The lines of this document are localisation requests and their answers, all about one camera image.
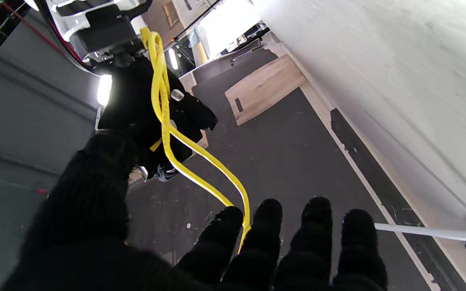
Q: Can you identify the left black gloved robot hand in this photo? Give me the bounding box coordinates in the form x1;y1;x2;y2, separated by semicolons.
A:
2;133;388;291

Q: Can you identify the right black gloved robot hand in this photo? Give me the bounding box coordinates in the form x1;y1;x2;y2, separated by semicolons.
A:
97;59;218;182

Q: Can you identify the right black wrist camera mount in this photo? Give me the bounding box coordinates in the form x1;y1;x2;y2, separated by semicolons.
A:
69;18;137;55

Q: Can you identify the bright tube light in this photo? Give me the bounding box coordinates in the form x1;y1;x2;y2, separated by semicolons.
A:
97;74;113;107

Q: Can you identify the yellow Ethernet cable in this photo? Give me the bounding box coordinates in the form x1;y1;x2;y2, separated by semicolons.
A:
139;26;252;256

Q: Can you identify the dark router with white antennas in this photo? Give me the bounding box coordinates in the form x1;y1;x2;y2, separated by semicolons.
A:
374;221;466;284

